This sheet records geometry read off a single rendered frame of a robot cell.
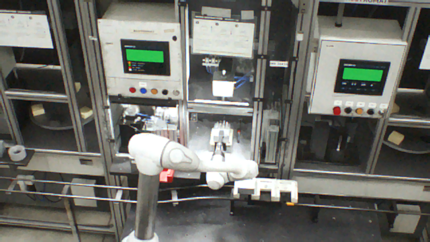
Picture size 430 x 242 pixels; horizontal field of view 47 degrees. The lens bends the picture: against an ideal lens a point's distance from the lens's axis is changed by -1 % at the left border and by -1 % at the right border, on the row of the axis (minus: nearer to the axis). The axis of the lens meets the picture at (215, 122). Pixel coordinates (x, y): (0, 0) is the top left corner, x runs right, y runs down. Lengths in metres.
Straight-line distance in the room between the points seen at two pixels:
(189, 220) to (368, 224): 1.07
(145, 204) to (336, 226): 1.20
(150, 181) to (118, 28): 0.78
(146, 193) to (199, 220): 0.68
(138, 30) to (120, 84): 0.36
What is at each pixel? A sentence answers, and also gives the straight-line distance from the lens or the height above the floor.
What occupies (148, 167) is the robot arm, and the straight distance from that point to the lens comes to 2.30.
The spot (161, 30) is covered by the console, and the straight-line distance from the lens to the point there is 2.51.
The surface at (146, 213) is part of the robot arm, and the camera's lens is 2.45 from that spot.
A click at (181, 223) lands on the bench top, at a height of 0.68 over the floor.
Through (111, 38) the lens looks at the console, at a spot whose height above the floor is 1.73.
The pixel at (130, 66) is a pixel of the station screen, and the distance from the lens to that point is 2.63.
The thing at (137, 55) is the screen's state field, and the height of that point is 1.65.
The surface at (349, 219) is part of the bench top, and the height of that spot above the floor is 0.68.
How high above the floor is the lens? 2.96
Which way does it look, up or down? 38 degrees down
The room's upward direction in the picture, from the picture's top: 1 degrees clockwise
